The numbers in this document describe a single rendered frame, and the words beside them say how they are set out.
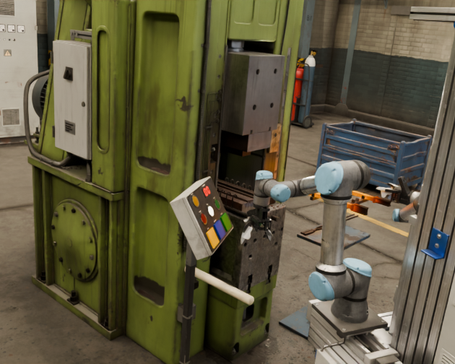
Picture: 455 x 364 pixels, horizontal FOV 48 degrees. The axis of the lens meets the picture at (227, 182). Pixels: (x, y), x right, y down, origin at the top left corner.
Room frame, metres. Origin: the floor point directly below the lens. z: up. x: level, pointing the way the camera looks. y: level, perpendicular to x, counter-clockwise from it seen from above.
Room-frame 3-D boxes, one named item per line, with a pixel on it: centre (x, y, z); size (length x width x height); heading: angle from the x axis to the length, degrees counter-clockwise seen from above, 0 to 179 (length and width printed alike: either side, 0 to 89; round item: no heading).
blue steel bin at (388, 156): (6.58, -1.86, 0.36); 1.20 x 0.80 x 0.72; 46
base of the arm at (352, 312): (1.86, -0.54, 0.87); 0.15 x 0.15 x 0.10
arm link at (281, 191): (2.13, -0.23, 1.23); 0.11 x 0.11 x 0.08; 33
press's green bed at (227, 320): (2.87, -0.02, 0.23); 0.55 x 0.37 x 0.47; 50
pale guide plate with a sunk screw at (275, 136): (3.01, -0.26, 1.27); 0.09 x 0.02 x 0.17; 140
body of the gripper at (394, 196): (2.90, -1.04, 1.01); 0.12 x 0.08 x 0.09; 49
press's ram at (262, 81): (2.86, -0.02, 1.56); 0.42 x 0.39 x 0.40; 50
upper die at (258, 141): (2.82, 0.01, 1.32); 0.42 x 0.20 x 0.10; 50
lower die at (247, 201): (2.82, 0.01, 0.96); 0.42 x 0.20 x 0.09; 50
